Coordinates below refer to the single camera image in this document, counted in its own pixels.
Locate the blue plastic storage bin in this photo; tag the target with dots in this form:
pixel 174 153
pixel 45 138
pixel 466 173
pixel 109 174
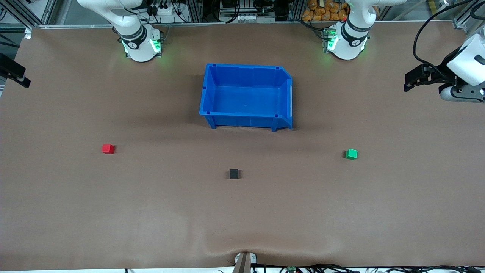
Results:
pixel 246 96

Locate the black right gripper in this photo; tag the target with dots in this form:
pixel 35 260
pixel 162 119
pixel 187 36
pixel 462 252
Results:
pixel 10 69

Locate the black cube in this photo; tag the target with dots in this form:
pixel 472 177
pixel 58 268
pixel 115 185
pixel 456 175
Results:
pixel 234 174

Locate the aluminium frame profile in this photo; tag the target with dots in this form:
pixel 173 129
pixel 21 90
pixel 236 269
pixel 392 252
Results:
pixel 464 17

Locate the red cube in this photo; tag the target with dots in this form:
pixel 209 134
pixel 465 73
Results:
pixel 108 148

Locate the metal table edge clamp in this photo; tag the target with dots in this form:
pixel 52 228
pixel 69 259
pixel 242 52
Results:
pixel 244 261

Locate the green cube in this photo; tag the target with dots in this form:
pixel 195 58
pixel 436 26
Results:
pixel 351 153

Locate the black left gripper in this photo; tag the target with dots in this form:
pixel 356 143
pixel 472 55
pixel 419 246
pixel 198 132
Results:
pixel 444 69

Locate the white power strip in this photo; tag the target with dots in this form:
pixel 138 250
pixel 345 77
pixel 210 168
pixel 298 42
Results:
pixel 163 15

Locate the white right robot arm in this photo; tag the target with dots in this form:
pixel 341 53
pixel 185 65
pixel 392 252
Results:
pixel 133 22

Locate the bag of orange items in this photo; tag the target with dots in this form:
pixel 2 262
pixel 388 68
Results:
pixel 325 9

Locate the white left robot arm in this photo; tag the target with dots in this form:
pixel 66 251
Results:
pixel 350 34

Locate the small green circuit board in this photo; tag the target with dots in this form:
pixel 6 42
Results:
pixel 291 269

